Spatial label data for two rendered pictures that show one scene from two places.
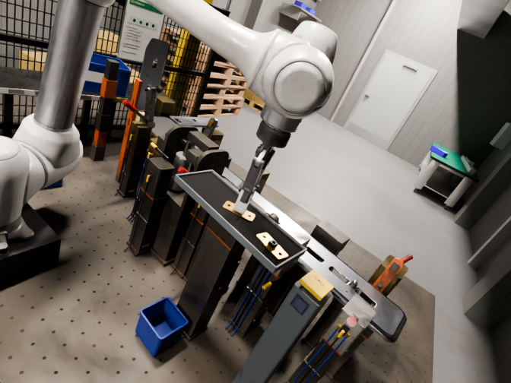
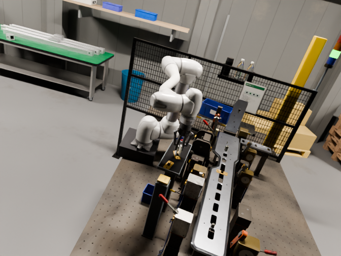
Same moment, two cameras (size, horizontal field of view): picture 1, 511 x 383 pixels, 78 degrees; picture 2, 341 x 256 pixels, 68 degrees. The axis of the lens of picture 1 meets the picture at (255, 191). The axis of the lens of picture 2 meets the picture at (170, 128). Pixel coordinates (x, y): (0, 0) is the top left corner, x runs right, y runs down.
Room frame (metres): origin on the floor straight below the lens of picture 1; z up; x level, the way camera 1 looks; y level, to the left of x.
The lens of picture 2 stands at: (0.15, -1.23, 2.06)
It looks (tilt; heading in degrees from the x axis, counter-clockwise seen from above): 28 degrees down; 70
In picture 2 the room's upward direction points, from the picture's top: 15 degrees clockwise
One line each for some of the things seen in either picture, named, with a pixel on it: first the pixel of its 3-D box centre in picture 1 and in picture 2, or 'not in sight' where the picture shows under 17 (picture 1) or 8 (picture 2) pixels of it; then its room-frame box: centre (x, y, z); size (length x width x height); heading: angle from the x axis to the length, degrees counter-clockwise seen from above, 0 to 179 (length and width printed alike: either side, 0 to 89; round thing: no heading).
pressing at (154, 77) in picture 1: (150, 76); (236, 116); (1.46, 0.68, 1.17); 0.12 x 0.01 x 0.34; 150
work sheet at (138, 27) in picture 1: (141, 32); (250, 97); (1.68, 0.89, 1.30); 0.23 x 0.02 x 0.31; 150
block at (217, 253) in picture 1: (210, 275); (168, 182); (0.69, 0.02, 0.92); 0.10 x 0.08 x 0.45; 60
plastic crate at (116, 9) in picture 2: not in sight; (112, 6); (0.34, 3.72, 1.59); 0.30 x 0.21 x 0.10; 159
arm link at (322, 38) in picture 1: (304, 65); (190, 101); (0.68, 0.02, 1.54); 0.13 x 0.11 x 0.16; 3
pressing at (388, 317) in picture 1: (245, 195); (222, 174); (1.09, 0.03, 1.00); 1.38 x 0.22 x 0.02; 60
